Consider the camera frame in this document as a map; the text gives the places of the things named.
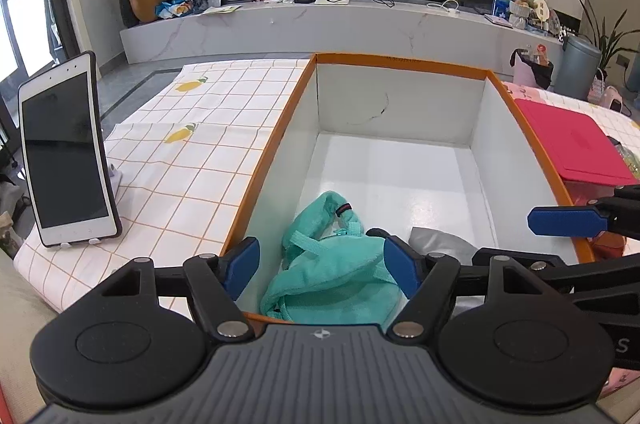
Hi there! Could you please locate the teddy bear bouquet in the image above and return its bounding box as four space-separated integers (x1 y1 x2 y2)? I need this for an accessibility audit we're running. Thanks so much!
507 0 535 29

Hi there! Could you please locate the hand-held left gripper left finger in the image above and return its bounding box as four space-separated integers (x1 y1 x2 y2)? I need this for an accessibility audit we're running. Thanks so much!
100 236 262 341

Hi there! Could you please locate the grey trash can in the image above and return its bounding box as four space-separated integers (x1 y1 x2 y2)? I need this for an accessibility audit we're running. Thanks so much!
555 35 602 101

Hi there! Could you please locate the white tablet stand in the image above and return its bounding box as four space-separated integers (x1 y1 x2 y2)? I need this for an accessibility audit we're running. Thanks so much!
47 163 125 251

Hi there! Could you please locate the white tablet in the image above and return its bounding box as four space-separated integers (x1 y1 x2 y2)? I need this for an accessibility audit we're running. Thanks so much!
18 50 123 249

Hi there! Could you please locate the red gift box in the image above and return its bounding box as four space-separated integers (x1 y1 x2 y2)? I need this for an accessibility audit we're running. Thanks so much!
514 98 640 261

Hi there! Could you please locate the teal plush pouch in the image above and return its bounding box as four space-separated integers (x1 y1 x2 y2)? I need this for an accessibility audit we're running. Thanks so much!
259 190 417 324

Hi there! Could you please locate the black framed window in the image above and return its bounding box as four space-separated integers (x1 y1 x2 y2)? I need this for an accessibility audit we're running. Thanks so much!
0 0 76 140

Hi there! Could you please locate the white box with orange rim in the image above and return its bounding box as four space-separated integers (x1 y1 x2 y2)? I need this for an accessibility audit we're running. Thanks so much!
220 52 597 326

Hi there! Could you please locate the tall green floor plant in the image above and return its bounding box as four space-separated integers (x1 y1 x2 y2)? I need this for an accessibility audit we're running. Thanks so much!
577 0 640 73

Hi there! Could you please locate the checkered lemon tablecloth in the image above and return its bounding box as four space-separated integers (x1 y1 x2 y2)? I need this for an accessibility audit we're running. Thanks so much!
12 58 313 321

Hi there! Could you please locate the white marble tv console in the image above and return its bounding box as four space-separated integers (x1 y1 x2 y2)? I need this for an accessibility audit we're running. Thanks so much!
119 0 583 66

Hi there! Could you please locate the pink woven bag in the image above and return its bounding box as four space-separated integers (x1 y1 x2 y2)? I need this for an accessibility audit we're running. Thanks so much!
589 69 609 105

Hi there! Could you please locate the black vase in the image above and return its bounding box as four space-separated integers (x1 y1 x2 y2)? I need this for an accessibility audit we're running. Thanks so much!
118 0 140 29

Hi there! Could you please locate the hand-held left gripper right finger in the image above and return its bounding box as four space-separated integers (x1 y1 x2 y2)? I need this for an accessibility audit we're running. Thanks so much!
382 235 547 341

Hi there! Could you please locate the grey soft pouch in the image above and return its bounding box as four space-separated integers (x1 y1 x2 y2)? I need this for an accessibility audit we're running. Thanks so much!
407 226 479 266

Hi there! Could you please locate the blue snack packet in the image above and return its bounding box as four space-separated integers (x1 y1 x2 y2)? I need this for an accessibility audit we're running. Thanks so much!
155 0 194 20

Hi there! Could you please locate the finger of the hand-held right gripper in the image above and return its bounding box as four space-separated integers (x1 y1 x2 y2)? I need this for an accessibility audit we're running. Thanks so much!
471 247 640 305
527 186 640 239

